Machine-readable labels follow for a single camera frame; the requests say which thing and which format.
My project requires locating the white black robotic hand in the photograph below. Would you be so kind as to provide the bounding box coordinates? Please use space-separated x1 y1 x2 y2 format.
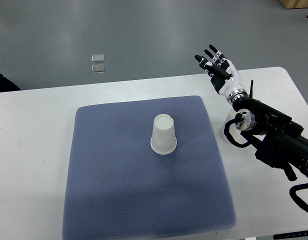
194 44 248 104

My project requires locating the white paper cup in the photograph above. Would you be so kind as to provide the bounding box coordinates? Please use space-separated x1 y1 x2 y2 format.
219 108 245 144
150 114 177 155

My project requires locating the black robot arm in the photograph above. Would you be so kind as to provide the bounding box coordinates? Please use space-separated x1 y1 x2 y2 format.
227 90 308 181

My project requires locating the wooden furniture corner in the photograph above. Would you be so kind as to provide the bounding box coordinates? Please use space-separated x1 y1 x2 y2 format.
279 0 308 10

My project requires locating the upper metal floor plate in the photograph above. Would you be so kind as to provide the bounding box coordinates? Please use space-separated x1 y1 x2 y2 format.
91 53 105 63

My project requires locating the blue quilted cushion mat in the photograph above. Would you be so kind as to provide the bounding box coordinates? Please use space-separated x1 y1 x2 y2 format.
62 96 236 240

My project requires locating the black table control panel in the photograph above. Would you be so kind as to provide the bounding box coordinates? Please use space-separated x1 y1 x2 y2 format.
273 230 308 240

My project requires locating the dark object left edge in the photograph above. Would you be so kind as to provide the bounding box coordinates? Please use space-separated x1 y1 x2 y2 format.
0 73 21 93

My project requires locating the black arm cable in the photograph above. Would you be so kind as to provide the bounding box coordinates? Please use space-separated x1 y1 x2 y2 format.
223 119 308 216

